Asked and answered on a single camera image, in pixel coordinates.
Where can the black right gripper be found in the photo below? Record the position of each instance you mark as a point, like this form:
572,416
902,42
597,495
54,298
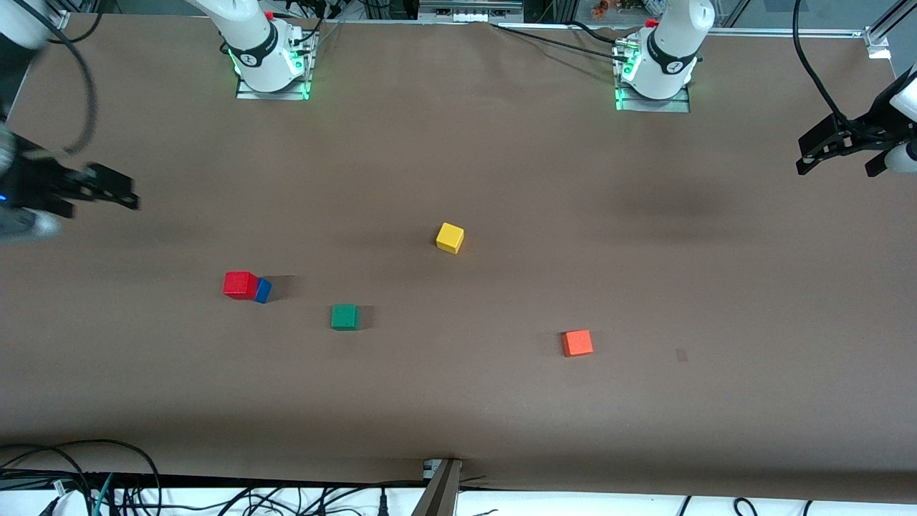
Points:
30,183

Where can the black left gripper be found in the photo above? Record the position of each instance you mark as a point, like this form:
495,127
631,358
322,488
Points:
871,134

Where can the red wooden block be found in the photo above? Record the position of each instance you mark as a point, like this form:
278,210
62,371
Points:
240,284

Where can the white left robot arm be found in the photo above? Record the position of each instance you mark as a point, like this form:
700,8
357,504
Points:
670,50

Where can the blue wooden block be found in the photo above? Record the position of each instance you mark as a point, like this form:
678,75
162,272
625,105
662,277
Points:
263,292

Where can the green wooden block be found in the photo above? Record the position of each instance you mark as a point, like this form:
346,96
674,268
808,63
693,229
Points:
344,317

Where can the orange wooden block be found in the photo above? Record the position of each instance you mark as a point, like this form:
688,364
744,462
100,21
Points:
577,343

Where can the yellow wooden block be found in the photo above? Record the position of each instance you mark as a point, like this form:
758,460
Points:
450,238

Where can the aluminium corner profile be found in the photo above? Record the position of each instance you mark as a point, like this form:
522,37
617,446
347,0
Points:
877,39

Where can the small orange toy figure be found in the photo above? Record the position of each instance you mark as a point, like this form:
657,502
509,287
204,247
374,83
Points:
600,8

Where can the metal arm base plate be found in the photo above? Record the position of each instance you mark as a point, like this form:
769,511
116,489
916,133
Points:
652,106
272,95

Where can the aluminium camera mast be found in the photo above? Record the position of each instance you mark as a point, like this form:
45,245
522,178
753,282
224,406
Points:
440,494

